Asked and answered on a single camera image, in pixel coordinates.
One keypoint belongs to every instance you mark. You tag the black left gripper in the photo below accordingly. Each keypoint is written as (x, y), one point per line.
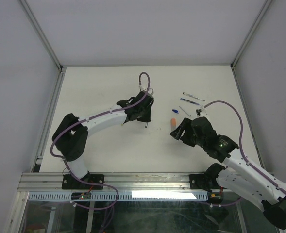
(147, 118)

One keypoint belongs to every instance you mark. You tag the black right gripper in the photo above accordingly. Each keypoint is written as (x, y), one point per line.
(176, 133)

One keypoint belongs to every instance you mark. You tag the orange capped grey highlighter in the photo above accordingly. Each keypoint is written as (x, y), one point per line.
(173, 124)

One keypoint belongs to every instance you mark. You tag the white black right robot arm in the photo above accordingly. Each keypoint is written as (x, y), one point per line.
(234, 170)

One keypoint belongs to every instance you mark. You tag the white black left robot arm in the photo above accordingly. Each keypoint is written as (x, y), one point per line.
(69, 140)

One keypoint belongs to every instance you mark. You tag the blue capped pen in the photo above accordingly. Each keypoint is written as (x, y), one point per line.
(189, 101)

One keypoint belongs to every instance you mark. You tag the small circuit board right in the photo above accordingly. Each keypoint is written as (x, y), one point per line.
(215, 198)

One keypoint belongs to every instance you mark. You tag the small circuit board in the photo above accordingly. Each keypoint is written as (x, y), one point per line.
(81, 196)
(215, 198)

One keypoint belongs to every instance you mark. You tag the small circuit board left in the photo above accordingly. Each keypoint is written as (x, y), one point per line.
(81, 196)

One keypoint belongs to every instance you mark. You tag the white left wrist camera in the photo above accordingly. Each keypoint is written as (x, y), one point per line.
(151, 91)

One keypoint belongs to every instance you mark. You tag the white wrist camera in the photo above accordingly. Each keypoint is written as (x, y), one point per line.
(201, 112)
(151, 91)

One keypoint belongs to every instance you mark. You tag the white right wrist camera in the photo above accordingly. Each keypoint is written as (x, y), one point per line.
(201, 112)

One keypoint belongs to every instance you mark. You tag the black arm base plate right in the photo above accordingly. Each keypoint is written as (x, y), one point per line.
(202, 181)

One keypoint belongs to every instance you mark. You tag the white slotted cable duct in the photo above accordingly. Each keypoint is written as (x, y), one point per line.
(140, 195)

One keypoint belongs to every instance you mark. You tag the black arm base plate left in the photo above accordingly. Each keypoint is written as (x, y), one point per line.
(83, 182)

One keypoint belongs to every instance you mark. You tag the aluminium table edge rail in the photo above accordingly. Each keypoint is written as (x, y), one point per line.
(59, 181)

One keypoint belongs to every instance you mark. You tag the left aluminium frame post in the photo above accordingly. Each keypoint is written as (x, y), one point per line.
(40, 33)

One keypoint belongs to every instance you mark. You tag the aluminium frame post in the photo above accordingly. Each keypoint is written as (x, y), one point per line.
(251, 32)
(40, 33)

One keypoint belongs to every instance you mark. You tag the right aluminium frame post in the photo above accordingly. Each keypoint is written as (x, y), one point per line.
(251, 32)

